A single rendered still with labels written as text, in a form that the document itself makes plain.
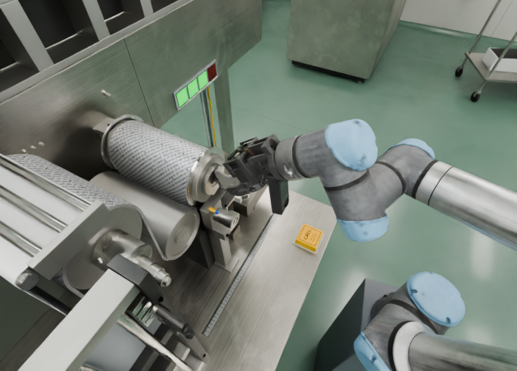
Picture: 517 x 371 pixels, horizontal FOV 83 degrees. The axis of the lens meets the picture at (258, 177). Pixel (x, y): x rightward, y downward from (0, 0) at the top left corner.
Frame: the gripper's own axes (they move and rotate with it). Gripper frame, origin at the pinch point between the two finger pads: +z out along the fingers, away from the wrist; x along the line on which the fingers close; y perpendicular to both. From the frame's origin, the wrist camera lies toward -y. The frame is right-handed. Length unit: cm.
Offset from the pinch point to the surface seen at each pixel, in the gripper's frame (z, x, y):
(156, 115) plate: 31.1, -16.4, 20.0
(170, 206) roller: 6.5, 11.0, 4.6
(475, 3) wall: -8, -448, -115
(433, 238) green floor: 13, -105, -150
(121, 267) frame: -17.6, 29.6, 11.8
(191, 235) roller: 9.9, 11.0, -5.0
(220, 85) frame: 62, -76, 10
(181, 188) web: 3.6, 7.6, 6.3
